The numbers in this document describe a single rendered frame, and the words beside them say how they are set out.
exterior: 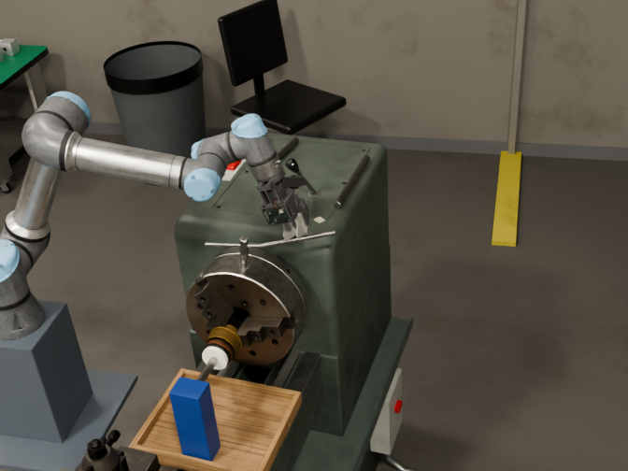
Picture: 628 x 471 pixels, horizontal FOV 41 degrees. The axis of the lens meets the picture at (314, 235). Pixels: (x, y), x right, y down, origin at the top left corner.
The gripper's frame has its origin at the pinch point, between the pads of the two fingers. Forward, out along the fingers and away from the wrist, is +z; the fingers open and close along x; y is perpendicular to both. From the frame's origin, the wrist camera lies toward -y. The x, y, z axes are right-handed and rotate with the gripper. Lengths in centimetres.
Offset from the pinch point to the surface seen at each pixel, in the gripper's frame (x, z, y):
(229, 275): -18.2, 1.3, 11.2
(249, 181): -28.6, -4.5, -30.7
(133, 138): -209, 34, -209
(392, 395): -16, 86, -35
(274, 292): -8.4, 8.9, 10.3
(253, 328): -15.1, 15.3, 16.2
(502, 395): 0, 138, -89
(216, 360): -21.5, 15.7, 27.4
